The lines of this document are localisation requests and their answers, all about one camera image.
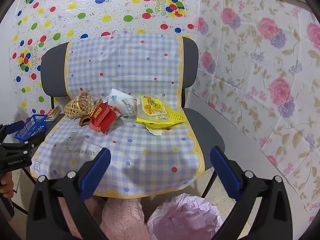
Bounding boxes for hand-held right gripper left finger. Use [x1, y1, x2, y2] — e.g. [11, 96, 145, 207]
[26, 147, 112, 240]

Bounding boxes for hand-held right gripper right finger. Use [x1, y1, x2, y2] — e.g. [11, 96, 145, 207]
[210, 146, 294, 240]

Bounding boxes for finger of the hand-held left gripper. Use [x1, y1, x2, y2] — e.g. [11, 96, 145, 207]
[0, 131, 47, 156]
[0, 121, 26, 143]

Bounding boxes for pink trash bag bin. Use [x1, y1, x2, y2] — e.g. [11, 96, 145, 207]
[146, 192, 225, 240]

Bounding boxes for white wrapper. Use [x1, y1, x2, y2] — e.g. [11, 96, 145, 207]
[119, 93, 138, 117]

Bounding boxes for person's left hand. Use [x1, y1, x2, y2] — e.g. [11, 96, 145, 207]
[0, 173, 15, 201]

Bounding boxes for blue plastic basket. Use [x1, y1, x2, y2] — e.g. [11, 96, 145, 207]
[14, 114, 48, 140]

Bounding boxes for gold foil packet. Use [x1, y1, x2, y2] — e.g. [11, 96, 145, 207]
[46, 106, 62, 122]

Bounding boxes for brown curved shell piece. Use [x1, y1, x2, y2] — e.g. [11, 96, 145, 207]
[78, 116, 95, 128]

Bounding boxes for red cardboard box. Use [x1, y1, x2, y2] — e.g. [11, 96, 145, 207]
[89, 102, 118, 133]

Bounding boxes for person's pink fluffy pants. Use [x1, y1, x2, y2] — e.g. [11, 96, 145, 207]
[57, 195, 146, 240]

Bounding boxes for woven bamboo basket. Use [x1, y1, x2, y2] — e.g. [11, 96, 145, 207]
[64, 92, 95, 119]

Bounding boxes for white paper scrap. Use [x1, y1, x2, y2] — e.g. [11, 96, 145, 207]
[146, 124, 166, 137]

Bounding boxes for yellow mesh bag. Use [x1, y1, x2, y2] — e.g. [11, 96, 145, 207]
[164, 105, 187, 126]

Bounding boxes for white milk carton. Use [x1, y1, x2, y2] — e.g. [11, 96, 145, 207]
[108, 88, 125, 107]

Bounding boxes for yellow snack packet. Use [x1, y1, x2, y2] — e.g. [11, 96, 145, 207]
[135, 95, 168, 126]

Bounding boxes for pink floral plastic sheet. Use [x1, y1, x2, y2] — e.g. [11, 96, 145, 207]
[187, 0, 320, 222]

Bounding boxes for grey office chair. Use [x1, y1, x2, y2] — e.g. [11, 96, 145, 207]
[40, 36, 225, 198]

